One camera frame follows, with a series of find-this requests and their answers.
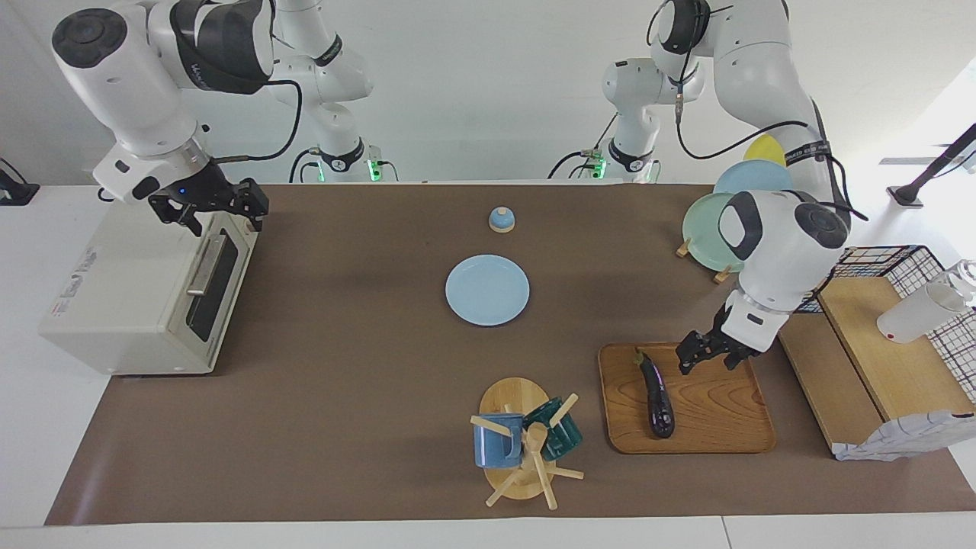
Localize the cream toaster oven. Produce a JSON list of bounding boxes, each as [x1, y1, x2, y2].
[[38, 200, 260, 376]]

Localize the rectangular wooden tray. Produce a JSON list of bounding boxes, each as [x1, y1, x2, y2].
[[597, 342, 777, 455]]

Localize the dark purple eggplant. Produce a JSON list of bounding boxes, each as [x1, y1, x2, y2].
[[633, 347, 676, 439]]

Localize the brown table mat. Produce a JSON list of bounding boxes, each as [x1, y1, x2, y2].
[[44, 183, 976, 527]]

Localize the black camera stand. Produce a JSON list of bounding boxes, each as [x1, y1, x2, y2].
[[888, 122, 976, 208], [0, 158, 40, 207]]

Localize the blue mug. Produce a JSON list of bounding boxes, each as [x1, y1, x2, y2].
[[473, 413, 527, 469]]

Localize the white patterned liner cloth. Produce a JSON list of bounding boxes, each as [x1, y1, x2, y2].
[[833, 409, 976, 462]]

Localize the glass oven door with handle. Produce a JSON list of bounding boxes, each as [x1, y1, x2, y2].
[[183, 212, 258, 344]]

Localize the dark green mug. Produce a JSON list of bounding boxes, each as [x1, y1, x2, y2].
[[522, 396, 583, 461]]

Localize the black base power cable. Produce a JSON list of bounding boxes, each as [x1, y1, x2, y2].
[[288, 149, 325, 184], [549, 114, 615, 180]]

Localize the wooden plate rack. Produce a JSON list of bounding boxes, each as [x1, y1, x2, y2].
[[676, 238, 744, 284]]

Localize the white cup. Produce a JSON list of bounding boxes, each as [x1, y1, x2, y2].
[[877, 259, 976, 344]]

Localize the yellow plate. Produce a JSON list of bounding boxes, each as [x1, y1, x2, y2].
[[743, 133, 788, 169]]

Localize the pale green plate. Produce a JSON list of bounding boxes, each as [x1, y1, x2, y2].
[[682, 192, 746, 273]]

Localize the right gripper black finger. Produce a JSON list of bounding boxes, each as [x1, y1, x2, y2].
[[156, 207, 204, 238], [242, 181, 270, 233]]

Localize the wooden stepped shelf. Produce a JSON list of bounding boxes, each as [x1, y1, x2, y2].
[[778, 276, 976, 458]]

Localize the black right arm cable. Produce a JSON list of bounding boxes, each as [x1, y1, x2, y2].
[[206, 78, 306, 164]]

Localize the wooden mug tree stand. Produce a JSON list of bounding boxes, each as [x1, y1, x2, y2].
[[469, 377, 586, 510]]

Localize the light blue plate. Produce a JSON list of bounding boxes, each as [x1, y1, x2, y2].
[[445, 255, 531, 327], [714, 159, 795, 196]]

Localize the black wire basket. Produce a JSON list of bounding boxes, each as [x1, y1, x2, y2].
[[793, 245, 976, 405]]

